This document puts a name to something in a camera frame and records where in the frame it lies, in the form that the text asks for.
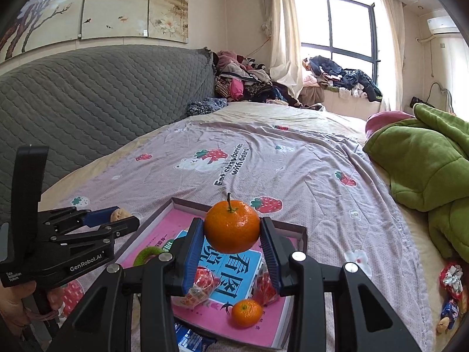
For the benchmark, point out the pink strawberry print bedsheet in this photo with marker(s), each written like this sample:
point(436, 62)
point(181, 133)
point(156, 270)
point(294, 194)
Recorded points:
point(305, 168)

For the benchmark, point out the pink pillow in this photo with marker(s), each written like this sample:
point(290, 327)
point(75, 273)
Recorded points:
point(379, 120)

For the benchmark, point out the blue snack packet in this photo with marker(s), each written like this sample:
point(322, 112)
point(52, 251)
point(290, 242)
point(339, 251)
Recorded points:
point(190, 341)

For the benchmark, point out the small blue doll toy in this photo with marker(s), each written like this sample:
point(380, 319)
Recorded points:
point(448, 316)

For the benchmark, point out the person's left hand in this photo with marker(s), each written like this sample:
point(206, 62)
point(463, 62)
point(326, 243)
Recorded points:
point(12, 308)

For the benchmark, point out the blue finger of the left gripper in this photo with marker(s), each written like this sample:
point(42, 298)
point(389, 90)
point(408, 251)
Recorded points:
point(65, 220)

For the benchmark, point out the floral wall painting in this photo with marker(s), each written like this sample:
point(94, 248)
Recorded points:
point(46, 22)

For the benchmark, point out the red silver snack wrapper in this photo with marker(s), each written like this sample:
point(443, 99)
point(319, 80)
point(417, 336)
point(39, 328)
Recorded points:
point(451, 280)

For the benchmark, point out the grey cardboard box tray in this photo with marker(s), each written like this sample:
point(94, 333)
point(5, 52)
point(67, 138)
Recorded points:
point(176, 212)

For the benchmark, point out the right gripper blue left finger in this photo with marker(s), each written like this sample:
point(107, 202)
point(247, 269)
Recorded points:
point(102, 319)

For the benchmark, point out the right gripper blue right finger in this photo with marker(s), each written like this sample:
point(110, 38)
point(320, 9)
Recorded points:
point(363, 318)

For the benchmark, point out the clothes pile on windowsill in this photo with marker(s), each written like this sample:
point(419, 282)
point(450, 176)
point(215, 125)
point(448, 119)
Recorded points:
point(346, 78)

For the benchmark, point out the right beige curtain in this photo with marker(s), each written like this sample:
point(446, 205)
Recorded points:
point(395, 13)

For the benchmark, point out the red toy ball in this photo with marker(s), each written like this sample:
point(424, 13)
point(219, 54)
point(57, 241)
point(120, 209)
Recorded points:
point(263, 291)

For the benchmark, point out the grey quilted headboard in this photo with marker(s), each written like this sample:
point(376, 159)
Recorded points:
point(87, 103)

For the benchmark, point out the brown walnut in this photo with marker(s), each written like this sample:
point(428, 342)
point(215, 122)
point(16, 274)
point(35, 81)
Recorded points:
point(119, 214)

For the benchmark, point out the beige curtain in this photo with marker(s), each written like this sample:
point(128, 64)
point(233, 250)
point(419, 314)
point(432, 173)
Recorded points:
point(395, 13)
point(281, 26)

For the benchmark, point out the clothes pile beside bed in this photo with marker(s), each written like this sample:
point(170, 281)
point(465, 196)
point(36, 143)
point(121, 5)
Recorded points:
point(239, 78)

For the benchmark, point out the orange tangerine with stem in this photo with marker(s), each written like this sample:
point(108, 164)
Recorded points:
point(231, 226)

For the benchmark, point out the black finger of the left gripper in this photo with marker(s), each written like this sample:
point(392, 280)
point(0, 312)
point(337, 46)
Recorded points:
point(111, 231)

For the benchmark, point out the green fuzzy scrunchie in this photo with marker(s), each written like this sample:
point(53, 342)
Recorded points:
point(146, 254)

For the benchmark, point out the white red toy egg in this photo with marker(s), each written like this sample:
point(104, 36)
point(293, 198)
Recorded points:
point(204, 285)

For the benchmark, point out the white air conditioner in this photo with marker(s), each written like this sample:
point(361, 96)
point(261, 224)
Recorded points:
point(442, 25)

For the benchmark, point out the green fleece blanket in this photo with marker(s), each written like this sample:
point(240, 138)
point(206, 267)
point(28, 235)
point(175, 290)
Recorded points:
point(426, 159)

